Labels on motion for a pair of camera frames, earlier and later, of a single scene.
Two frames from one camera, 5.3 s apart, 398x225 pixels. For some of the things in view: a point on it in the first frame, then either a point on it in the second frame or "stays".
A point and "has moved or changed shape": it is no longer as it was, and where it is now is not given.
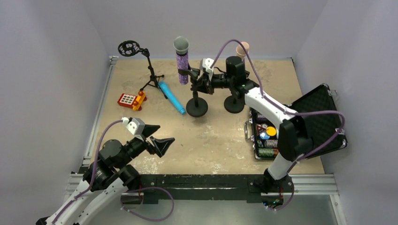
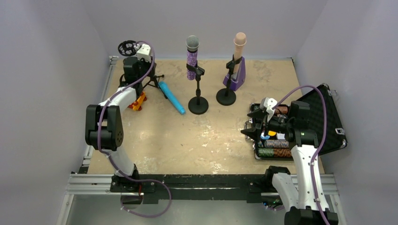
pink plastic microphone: [241, 50] has moved or changed shape
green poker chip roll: [266, 152] stays
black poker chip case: [317, 108] stays
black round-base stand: [196, 107] has moved or changed shape
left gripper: [148, 141] -> [131, 63]
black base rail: [251, 187] stays
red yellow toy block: [132, 101] stays
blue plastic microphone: [172, 97] stays
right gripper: [198, 80] -> [257, 121]
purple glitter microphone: [181, 45] -> [192, 43]
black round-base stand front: [234, 105] has moved or changed shape
